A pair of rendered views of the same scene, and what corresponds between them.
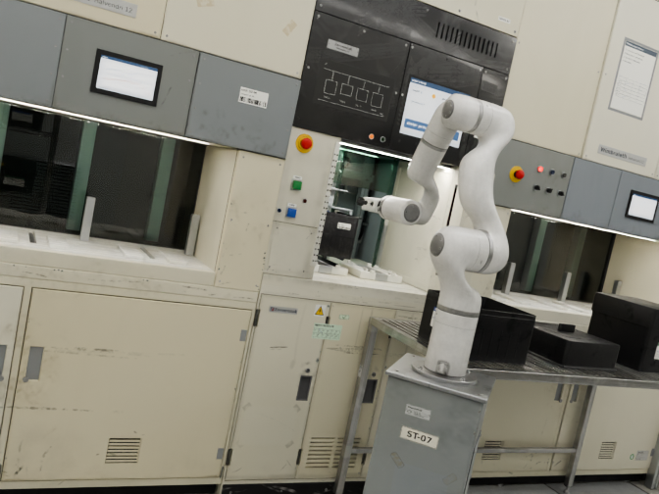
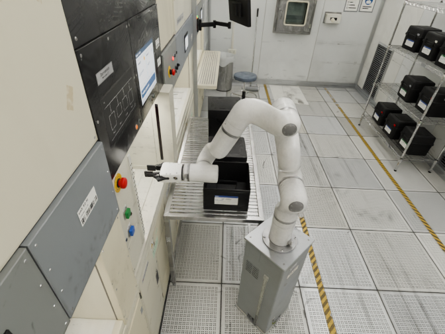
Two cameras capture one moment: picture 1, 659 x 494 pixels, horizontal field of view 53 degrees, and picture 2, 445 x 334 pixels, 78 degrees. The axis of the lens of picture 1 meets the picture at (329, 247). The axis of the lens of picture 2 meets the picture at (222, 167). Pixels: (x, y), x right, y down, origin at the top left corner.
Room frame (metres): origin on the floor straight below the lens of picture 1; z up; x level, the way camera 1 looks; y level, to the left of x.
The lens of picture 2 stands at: (1.71, 0.65, 1.98)
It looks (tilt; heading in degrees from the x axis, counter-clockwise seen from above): 37 degrees down; 296
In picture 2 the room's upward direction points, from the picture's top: 3 degrees clockwise
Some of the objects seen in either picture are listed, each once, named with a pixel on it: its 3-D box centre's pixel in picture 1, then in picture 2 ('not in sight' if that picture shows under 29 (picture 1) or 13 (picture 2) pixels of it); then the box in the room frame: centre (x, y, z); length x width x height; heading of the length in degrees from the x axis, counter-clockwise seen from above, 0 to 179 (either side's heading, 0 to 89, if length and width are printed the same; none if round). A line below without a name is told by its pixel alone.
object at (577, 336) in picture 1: (563, 340); (226, 150); (2.47, -0.94, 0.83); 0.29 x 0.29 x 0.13; 30
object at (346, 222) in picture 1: (323, 224); not in sight; (2.74, 0.04, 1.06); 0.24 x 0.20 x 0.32; 117
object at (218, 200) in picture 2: (475, 325); (226, 185); (2.27, -0.55, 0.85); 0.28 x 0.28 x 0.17; 26
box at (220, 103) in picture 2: (637, 332); (224, 116); (2.70, -1.32, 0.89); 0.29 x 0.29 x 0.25; 31
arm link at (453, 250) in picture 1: (457, 269); (290, 203); (1.84, -0.37, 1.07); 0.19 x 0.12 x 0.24; 116
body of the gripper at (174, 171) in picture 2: (380, 205); (173, 171); (2.36, -0.15, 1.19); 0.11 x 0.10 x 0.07; 27
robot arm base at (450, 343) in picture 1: (450, 343); (282, 227); (1.85, -0.39, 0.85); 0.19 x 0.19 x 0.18
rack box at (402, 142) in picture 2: not in sight; (414, 140); (0.94, -3.05, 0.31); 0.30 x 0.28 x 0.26; 115
